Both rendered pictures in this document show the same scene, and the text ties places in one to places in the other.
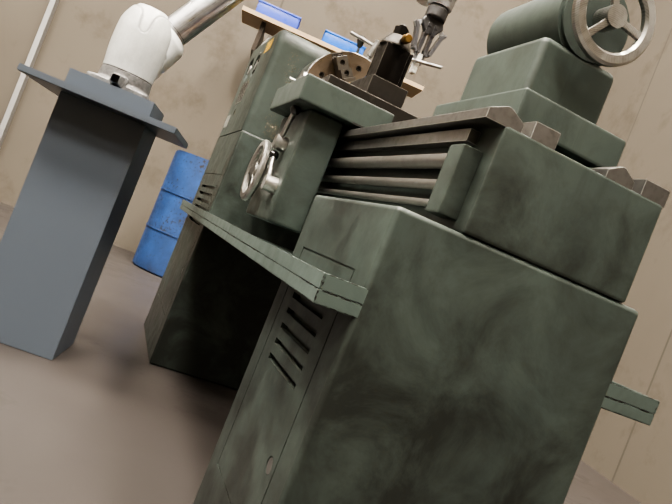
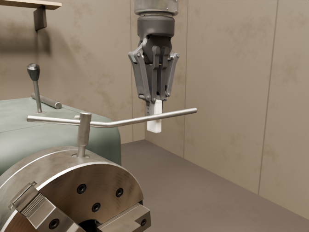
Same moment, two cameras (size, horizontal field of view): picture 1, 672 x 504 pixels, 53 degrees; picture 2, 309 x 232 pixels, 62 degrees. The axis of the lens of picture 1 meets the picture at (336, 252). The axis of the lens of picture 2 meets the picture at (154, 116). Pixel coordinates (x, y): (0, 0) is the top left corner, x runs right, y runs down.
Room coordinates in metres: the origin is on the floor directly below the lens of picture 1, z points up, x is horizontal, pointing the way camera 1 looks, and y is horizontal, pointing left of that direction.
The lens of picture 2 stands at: (1.80, 0.22, 1.42)
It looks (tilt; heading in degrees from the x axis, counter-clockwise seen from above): 13 degrees down; 335
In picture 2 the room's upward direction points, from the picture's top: straight up
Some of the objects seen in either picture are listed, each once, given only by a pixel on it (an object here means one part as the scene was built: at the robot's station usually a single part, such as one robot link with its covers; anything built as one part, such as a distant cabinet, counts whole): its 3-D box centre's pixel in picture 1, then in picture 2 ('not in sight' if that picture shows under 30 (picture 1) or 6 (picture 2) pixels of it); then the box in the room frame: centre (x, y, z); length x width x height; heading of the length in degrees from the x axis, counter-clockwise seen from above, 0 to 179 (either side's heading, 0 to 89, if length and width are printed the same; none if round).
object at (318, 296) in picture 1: (308, 264); not in sight; (1.95, 0.06, 0.53); 2.10 x 0.60 x 0.02; 19
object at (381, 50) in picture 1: (388, 68); not in sight; (1.68, 0.05, 1.07); 0.07 x 0.07 x 0.10; 19
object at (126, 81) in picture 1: (122, 83); not in sight; (2.01, 0.78, 0.83); 0.22 x 0.18 x 0.06; 9
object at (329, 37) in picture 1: (341, 48); not in sight; (5.02, 0.53, 2.03); 0.33 x 0.23 x 0.11; 99
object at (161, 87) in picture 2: (428, 41); (159, 74); (2.30, -0.03, 1.38); 0.04 x 0.01 x 0.11; 19
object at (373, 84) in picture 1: (372, 96); not in sight; (1.70, 0.06, 1.00); 0.20 x 0.10 x 0.05; 19
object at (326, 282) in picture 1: (310, 257); not in sight; (1.95, 0.06, 0.55); 2.10 x 0.60 x 0.02; 19
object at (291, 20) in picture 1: (277, 19); not in sight; (4.94, 1.04, 2.03); 0.33 x 0.23 x 0.11; 99
